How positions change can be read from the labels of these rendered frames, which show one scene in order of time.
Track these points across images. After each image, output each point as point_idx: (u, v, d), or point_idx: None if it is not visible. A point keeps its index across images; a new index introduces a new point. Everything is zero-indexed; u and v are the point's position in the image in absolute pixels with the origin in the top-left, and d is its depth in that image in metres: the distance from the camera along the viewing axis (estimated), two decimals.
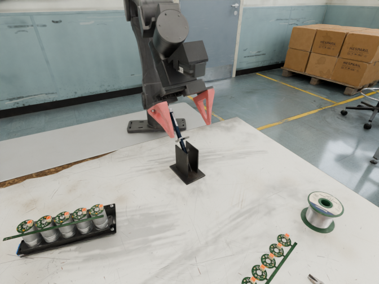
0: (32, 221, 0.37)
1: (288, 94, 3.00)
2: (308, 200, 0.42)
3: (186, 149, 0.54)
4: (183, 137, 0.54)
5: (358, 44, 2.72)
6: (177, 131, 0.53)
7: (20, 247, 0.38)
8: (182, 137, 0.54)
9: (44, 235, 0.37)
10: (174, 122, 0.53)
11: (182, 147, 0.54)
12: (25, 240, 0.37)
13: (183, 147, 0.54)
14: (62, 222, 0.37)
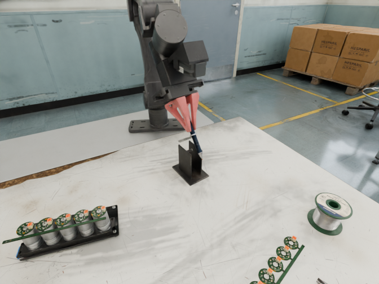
0: (33, 223, 0.36)
1: (289, 94, 2.99)
2: (315, 202, 0.41)
3: (200, 146, 0.48)
4: (196, 133, 0.48)
5: (360, 44, 2.71)
6: (190, 127, 0.48)
7: (20, 249, 0.37)
8: (195, 133, 0.48)
9: (45, 238, 0.36)
10: None
11: (195, 145, 0.48)
12: (25, 243, 0.36)
13: (197, 145, 0.48)
14: (64, 225, 0.36)
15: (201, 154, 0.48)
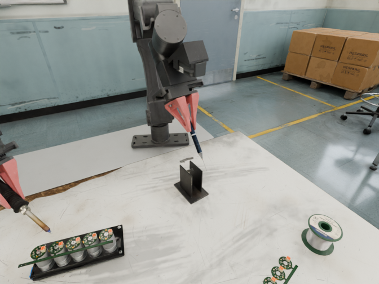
0: (45, 247, 0.39)
1: (289, 98, 3.02)
2: (308, 223, 0.44)
3: (200, 146, 0.48)
4: (196, 133, 0.48)
5: (358, 49, 2.74)
6: (190, 127, 0.48)
7: (33, 270, 0.40)
8: (195, 133, 0.48)
9: (57, 260, 0.39)
10: None
11: (195, 145, 0.48)
12: (38, 265, 0.38)
13: (197, 145, 0.48)
14: (74, 248, 0.39)
15: (201, 154, 0.48)
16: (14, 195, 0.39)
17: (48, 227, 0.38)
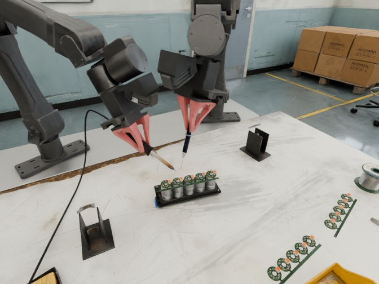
0: (170, 181, 0.51)
1: (299, 94, 3.14)
2: (362, 169, 0.57)
3: (186, 147, 0.49)
4: (188, 136, 0.48)
5: (366, 46, 2.87)
6: (188, 126, 0.48)
7: (157, 200, 0.53)
8: (187, 135, 0.48)
9: (177, 191, 0.51)
10: None
11: (184, 143, 0.50)
12: (164, 194, 0.51)
13: (184, 144, 0.49)
14: (192, 182, 0.51)
15: (183, 153, 0.50)
16: (145, 142, 0.52)
17: (172, 165, 0.51)
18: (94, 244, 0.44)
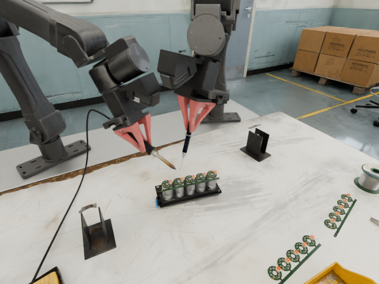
0: (171, 181, 0.51)
1: (299, 94, 3.14)
2: (362, 169, 0.57)
3: (186, 147, 0.49)
4: (188, 136, 0.48)
5: (366, 46, 2.87)
6: (188, 126, 0.48)
7: (158, 200, 0.53)
8: (187, 135, 0.48)
9: (179, 191, 0.52)
10: None
11: (184, 143, 0.50)
12: (166, 194, 0.51)
13: (184, 144, 0.49)
14: (192, 182, 0.51)
15: (183, 154, 0.50)
16: (146, 142, 0.52)
17: (173, 165, 0.51)
18: (96, 244, 0.45)
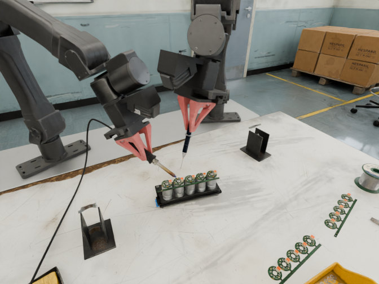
0: (171, 181, 0.51)
1: (299, 94, 3.14)
2: (362, 169, 0.57)
3: (186, 147, 0.49)
4: (188, 136, 0.48)
5: (366, 46, 2.87)
6: (188, 126, 0.48)
7: (158, 200, 0.53)
8: (187, 135, 0.48)
9: (179, 191, 0.52)
10: None
11: (184, 143, 0.50)
12: (166, 194, 0.51)
13: (184, 144, 0.49)
14: (192, 182, 0.51)
15: (183, 153, 0.50)
16: (147, 151, 0.53)
17: (173, 173, 0.52)
18: (95, 244, 0.44)
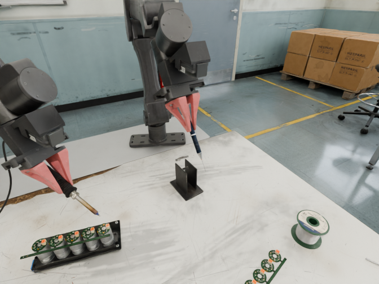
0: (46, 240, 0.41)
1: (287, 99, 3.04)
2: (296, 218, 0.46)
3: (199, 146, 0.48)
4: (196, 133, 0.48)
5: (356, 49, 2.76)
6: (190, 127, 0.48)
7: (34, 262, 0.42)
8: (195, 133, 0.48)
9: (57, 252, 0.41)
10: None
11: (195, 145, 0.48)
12: (39, 257, 0.40)
13: (196, 145, 0.48)
14: (73, 242, 0.41)
15: (201, 154, 0.48)
16: (65, 181, 0.43)
17: (96, 210, 0.42)
18: None
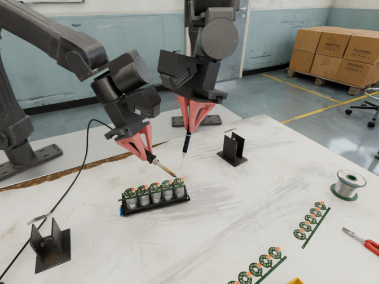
0: (134, 189, 0.49)
1: (294, 94, 3.12)
2: (337, 176, 0.55)
3: (186, 147, 0.49)
4: (188, 136, 0.48)
5: (361, 47, 2.85)
6: (188, 126, 0.48)
7: (122, 209, 0.51)
8: (187, 135, 0.48)
9: (142, 199, 0.49)
10: None
11: (184, 143, 0.50)
12: (128, 203, 0.49)
13: (184, 144, 0.49)
14: (157, 190, 0.49)
15: (183, 153, 0.50)
16: (148, 151, 0.53)
17: (174, 173, 0.52)
18: (49, 257, 0.42)
